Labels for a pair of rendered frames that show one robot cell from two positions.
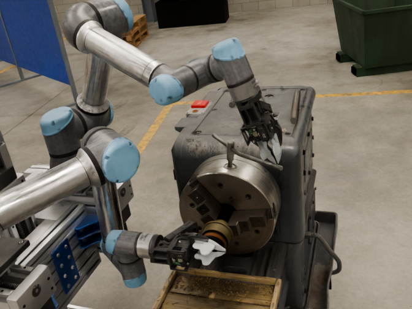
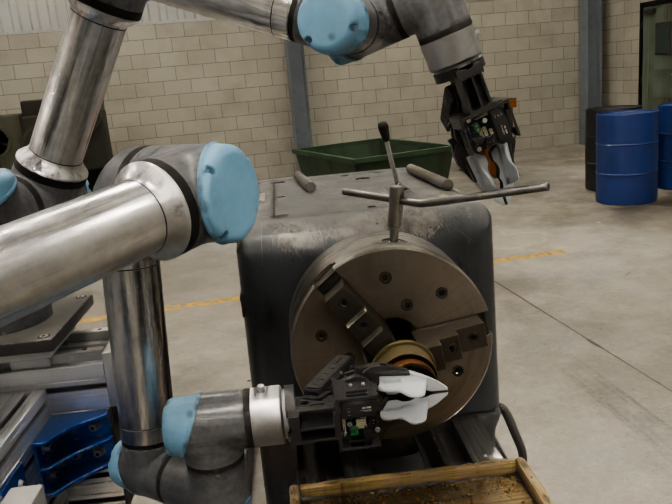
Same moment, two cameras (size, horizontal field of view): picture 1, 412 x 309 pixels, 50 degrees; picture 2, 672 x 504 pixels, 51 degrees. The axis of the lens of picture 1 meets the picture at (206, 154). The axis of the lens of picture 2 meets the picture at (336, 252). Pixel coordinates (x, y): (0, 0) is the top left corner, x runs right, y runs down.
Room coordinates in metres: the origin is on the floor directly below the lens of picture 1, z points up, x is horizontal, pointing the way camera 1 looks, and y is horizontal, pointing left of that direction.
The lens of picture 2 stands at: (0.27, 0.46, 1.49)
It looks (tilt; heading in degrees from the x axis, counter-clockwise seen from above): 14 degrees down; 335
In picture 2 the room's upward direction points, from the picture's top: 5 degrees counter-clockwise
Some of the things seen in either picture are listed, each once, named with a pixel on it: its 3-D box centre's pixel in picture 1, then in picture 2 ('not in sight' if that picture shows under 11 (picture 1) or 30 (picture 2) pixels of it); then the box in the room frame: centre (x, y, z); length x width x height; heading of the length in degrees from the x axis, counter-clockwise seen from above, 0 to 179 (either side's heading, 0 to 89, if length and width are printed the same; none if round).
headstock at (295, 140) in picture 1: (251, 154); (351, 279); (1.60, -0.18, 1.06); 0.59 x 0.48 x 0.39; 159
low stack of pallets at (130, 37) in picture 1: (121, 32); not in sight; (9.31, 1.38, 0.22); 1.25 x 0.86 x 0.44; 169
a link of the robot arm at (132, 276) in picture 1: (130, 265); (210, 488); (1.11, 0.28, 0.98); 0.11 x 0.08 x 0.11; 32
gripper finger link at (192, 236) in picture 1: (194, 241); (376, 381); (1.04, 0.07, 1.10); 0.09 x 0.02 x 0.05; 69
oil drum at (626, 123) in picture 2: not in sight; (626, 156); (5.42, -5.19, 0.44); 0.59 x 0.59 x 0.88
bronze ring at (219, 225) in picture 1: (216, 236); (405, 375); (1.07, 0.00, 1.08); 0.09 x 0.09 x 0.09; 69
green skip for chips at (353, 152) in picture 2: (379, 32); (372, 195); (5.74, -2.46, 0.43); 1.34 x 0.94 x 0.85; 178
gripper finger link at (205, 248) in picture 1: (207, 249); (414, 388); (1.00, 0.03, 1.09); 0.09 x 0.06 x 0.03; 69
